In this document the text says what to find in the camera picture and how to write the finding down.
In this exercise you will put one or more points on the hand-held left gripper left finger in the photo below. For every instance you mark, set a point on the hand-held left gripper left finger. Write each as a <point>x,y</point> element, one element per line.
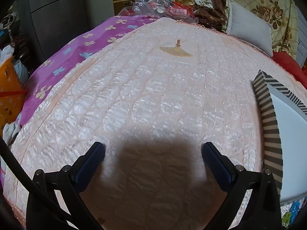
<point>91,165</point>

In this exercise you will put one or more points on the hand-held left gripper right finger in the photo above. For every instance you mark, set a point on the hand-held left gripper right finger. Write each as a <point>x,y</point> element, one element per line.
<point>215,163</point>

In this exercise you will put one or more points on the striped cardboard box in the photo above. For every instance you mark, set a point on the striped cardboard box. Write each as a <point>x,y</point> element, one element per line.
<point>271,129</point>

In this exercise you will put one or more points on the pink quilted blanket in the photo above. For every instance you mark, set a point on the pink quilted blanket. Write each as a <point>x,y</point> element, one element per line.
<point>144,88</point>

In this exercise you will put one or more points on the orange plastic basket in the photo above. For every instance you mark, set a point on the orange plastic basket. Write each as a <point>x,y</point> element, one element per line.
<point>9,95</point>

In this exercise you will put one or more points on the purple floral bed sheet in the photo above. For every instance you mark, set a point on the purple floral bed sheet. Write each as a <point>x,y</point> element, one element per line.
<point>79,52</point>

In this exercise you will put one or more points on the red cloth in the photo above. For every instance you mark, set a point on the red cloth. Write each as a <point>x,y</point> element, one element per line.
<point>287,64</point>

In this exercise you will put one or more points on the white plastic bag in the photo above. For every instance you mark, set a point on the white plastic bag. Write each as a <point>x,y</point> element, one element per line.
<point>6,54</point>

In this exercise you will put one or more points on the grey pillow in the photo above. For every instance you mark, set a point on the grey pillow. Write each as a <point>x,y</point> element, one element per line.
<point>249,26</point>

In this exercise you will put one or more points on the red packaging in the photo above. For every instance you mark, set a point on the red packaging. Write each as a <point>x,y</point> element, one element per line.
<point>178,9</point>

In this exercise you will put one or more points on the grey refrigerator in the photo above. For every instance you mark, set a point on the grey refrigerator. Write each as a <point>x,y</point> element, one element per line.
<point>60,4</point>

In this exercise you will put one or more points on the beige floral quilt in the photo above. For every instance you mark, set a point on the beige floral quilt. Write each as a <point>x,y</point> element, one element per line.
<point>268,2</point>

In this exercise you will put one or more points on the clear plastic bag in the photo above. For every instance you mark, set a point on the clear plastic bag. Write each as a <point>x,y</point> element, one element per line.
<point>146,3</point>

